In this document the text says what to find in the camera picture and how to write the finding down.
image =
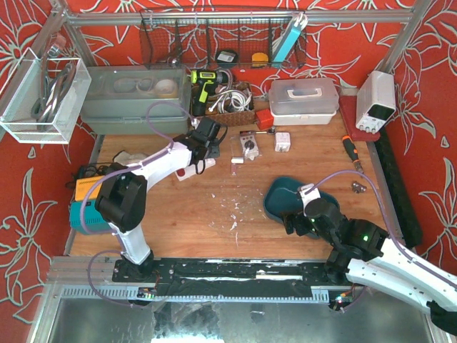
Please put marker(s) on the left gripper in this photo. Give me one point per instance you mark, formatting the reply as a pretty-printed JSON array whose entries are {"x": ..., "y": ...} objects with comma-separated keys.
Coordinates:
[{"x": 213, "y": 147}]

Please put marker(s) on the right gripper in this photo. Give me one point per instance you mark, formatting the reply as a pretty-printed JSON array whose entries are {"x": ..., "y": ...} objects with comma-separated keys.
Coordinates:
[{"x": 296, "y": 221}]

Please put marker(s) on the white peg board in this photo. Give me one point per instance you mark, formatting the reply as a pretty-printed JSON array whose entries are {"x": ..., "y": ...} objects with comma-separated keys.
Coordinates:
[{"x": 194, "y": 169}]

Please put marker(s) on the beige work glove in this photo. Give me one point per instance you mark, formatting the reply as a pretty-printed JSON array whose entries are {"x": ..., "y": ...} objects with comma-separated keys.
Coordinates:
[{"x": 125, "y": 158}]

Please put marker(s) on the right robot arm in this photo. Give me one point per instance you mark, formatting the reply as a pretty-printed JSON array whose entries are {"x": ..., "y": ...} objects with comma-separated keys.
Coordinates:
[{"x": 363, "y": 253}]

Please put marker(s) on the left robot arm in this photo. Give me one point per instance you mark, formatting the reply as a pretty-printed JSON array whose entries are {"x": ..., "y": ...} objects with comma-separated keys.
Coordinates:
[{"x": 121, "y": 200}]

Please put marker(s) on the teal plastic tray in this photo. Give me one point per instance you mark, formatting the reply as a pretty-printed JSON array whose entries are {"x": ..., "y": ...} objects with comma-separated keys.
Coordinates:
[{"x": 282, "y": 198}]

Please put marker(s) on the bagged round dial part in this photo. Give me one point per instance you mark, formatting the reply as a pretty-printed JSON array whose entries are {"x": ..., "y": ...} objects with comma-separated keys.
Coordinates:
[{"x": 244, "y": 145}]

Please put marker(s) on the woven basket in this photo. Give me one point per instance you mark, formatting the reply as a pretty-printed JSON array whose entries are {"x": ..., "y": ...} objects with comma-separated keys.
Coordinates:
[{"x": 234, "y": 118}]

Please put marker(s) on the red small box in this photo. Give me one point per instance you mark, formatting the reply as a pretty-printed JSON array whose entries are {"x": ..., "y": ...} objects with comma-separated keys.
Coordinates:
[{"x": 264, "y": 119}]

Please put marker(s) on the grey plastic storage box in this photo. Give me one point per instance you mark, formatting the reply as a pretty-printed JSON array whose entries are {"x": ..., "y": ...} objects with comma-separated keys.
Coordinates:
[{"x": 135, "y": 100}]

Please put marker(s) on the yellow tape measure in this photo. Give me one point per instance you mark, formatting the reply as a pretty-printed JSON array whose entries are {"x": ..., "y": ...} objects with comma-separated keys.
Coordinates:
[{"x": 259, "y": 60}]

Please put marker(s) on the red book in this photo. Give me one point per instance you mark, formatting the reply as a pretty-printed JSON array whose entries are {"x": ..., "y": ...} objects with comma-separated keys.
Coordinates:
[{"x": 347, "y": 107}]

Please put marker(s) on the orange device box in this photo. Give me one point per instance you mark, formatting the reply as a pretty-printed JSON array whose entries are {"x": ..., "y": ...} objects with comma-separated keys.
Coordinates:
[{"x": 84, "y": 185}]

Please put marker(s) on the blue white power strip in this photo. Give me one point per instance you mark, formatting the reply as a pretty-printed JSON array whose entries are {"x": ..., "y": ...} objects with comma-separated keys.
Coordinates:
[{"x": 284, "y": 44}]

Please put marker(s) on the white power supply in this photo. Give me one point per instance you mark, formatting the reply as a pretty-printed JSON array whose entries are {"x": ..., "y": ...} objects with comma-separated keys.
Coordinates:
[{"x": 375, "y": 102}]

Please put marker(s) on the clear acrylic hanging box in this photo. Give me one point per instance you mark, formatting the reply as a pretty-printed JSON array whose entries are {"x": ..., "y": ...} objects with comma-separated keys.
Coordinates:
[{"x": 43, "y": 105}]

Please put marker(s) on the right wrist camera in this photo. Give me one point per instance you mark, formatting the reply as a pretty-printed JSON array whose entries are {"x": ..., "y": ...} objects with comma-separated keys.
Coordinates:
[{"x": 308, "y": 193}]

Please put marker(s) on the small metal bracket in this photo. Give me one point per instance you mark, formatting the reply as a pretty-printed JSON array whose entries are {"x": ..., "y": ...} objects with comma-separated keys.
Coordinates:
[{"x": 358, "y": 187}]

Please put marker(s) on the yellow green cordless drill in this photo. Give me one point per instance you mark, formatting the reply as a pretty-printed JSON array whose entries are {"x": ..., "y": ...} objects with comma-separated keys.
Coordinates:
[{"x": 207, "y": 82}]

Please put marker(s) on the white wall plug adapter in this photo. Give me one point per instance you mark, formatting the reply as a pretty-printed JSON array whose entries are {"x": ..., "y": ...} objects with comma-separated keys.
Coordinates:
[{"x": 282, "y": 141}]

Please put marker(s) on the orange handled screwdriver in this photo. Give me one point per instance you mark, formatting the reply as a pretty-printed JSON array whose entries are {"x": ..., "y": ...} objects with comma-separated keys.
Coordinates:
[{"x": 352, "y": 153}]

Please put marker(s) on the white toolbox with handle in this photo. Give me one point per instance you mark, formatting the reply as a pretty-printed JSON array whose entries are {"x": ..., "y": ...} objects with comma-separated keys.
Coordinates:
[{"x": 303, "y": 101}]

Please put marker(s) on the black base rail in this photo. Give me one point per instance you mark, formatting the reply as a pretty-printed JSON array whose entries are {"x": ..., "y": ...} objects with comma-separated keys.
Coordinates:
[{"x": 232, "y": 278}]

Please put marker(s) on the black wire shelf basket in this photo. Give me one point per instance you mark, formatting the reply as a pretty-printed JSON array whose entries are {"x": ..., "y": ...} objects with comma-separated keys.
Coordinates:
[{"x": 191, "y": 37}]

